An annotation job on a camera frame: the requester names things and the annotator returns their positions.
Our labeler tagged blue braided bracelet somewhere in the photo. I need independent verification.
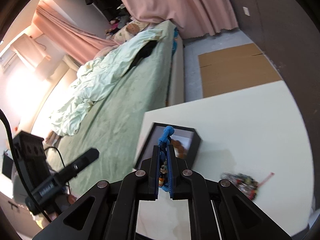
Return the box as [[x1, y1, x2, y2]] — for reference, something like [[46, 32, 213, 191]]
[[157, 125, 175, 193]]

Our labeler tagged black jewelry box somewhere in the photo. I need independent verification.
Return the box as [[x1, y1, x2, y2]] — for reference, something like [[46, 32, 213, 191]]
[[133, 122, 202, 170]]

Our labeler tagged pile of mixed jewelry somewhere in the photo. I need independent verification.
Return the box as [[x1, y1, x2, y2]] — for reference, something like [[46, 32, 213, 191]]
[[220, 172, 274, 200]]

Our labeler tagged green bed mattress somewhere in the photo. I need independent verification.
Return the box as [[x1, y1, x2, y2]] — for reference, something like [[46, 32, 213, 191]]
[[32, 21, 178, 196]]

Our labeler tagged light green duvet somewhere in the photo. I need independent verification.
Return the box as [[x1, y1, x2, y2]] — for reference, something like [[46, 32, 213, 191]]
[[49, 29, 163, 136]]

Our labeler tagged flat cardboard sheet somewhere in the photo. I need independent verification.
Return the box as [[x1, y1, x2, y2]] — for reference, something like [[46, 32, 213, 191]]
[[199, 43, 281, 98]]

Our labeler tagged pink window curtain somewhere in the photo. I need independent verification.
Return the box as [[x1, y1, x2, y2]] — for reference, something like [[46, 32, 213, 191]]
[[33, 1, 121, 64]]

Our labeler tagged black cloth on bed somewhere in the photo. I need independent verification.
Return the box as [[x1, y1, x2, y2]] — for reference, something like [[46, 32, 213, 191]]
[[130, 40, 158, 69]]

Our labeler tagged patterned pillow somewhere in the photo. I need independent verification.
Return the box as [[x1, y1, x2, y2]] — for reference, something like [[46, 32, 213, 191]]
[[112, 20, 155, 43]]

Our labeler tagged brown bead bracelet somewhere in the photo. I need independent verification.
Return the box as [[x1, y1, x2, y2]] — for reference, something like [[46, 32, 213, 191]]
[[171, 139, 189, 159]]

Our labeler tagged pink curtain by wall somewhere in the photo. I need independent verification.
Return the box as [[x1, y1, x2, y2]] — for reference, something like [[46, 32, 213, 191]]
[[121, 0, 238, 38]]

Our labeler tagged white wall socket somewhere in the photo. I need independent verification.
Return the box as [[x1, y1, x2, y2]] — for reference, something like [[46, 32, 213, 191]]
[[242, 7, 250, 16]]

